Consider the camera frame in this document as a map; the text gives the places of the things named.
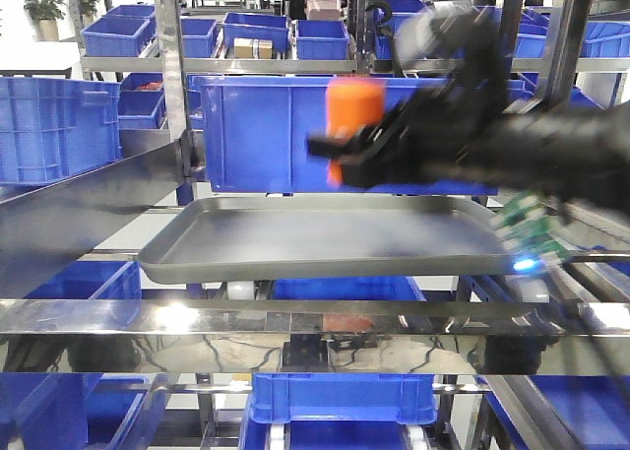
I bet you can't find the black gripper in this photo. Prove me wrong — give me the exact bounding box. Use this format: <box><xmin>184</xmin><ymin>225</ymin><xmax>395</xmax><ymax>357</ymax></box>
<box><xmin>306</xmin><ymin>88</ymin><xmax>497</xmax><ymax>188</ymax></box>

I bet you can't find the orange cylindrical capacitor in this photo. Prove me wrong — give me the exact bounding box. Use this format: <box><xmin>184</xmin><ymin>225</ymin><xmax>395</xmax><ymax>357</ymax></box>
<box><xmin>325</xmin><ymin>78</ymin><xmax>386</xmax><ymax>185</ymax></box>

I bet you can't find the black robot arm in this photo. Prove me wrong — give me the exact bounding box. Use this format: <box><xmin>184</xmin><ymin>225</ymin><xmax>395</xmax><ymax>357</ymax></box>
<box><xmin>306</xmin><ymin>7</ymin><xmax>629</xmax><ymax>213</ymax></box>

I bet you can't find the large blue plastic bin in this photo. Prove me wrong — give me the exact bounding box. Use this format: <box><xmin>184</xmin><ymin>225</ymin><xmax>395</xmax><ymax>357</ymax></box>
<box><xmin>192</xmin><ymin>75</ymin><xmax>525</xmax><ymax>197</ymax></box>

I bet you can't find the cardboard box in bin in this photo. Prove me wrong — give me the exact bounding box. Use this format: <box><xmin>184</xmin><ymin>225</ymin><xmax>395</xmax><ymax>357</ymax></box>
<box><xmin>233</xmin><ymin>37</ymin><xmax>274</xmax><ymax>60</ymax></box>

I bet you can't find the grey metal tray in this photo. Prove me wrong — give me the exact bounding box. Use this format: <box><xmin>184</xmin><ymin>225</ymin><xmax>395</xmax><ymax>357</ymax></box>
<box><xmin>138</xmin><ymin>194</ymin><xmax>515</xmax><ymax>284</ymax></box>

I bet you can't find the green circuit board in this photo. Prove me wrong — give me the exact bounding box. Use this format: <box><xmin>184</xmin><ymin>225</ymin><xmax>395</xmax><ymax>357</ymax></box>
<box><xmin>490</xmin><ymin>191</ymin><xmax>568</xmax><ymax>274</ymax></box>

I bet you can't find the blue bin lower centre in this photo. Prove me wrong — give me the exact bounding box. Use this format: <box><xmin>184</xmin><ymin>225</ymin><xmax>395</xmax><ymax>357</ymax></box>
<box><xmin>238</xmin><ymin>373</ymin><xmax>437</xmax><ymax>449</ymax></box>

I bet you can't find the blue crate far left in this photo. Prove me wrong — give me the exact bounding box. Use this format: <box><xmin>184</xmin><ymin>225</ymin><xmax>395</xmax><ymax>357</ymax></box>
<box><xmin>1</xmin><ymin>77</ymin><xmax>122</xmax><ymax>186</ymax></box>

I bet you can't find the potted green plant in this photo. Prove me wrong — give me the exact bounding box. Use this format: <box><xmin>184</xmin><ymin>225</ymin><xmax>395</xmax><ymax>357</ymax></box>
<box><xmin>24</xmin><ymin>0</ymin><xmax>65</xmax><ymax>41</ymax></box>

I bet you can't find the steel shelf rack frame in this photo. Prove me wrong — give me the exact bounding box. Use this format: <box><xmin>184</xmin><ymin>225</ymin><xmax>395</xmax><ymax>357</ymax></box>
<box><xmin>0</xmin><ymin>0</ymin><xmax>630</xmax><ymax>450</ymax></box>

